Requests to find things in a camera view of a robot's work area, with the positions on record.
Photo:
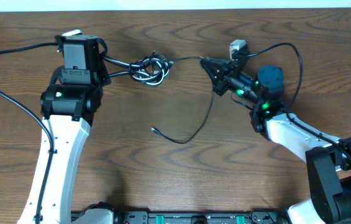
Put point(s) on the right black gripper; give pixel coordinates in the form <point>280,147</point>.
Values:
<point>224,66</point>

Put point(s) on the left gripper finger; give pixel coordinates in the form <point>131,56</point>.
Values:
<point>104,76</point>
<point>102,50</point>

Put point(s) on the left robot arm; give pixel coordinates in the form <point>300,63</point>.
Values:
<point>68,106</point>

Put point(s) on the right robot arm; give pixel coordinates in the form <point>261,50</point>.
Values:
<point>327,158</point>

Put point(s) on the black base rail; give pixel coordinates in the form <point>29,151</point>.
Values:
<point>144,217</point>

